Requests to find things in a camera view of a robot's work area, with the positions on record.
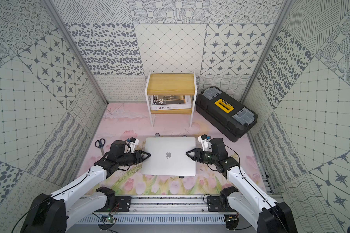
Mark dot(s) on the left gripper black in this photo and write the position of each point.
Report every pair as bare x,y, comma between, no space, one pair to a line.
140,157

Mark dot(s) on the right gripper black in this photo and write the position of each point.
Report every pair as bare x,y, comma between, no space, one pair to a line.
198,151

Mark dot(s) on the silver laptop computer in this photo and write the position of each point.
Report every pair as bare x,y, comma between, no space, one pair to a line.
168,156

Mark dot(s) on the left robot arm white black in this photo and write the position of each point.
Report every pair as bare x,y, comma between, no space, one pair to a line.
60,210

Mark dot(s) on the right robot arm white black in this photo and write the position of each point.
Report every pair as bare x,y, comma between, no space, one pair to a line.
262,212

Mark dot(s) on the grey folding laptop stand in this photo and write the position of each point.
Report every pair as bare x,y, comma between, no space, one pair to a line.
158,135

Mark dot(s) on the black toolbox with yellow latch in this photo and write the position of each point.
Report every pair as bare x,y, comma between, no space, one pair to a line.
229,116

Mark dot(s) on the Folio magazine book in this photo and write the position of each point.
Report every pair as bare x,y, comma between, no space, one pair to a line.
170,102

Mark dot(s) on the left green circuit board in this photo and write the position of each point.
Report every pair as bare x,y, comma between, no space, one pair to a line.
108,219

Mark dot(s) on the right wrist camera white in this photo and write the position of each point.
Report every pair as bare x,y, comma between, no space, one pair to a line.
205,142

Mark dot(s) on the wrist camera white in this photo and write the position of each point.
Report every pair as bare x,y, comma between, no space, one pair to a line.
132,142
205,142

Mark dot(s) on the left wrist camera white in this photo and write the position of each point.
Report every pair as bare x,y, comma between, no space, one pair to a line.
132,142

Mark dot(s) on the black handled scissors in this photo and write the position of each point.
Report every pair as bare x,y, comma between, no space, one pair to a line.
100,143

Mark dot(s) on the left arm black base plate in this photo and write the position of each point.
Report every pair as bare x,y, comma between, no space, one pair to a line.
121,204

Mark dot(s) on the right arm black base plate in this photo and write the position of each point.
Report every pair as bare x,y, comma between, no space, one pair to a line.
217,204

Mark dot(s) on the white vented cable duct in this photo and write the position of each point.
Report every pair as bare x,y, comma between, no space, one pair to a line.
156,219

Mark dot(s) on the wooden shelf with white frame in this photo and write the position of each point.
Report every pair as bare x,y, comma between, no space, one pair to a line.
171,84

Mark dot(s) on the aluminium mounting rail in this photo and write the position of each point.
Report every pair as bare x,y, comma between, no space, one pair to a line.
167,204

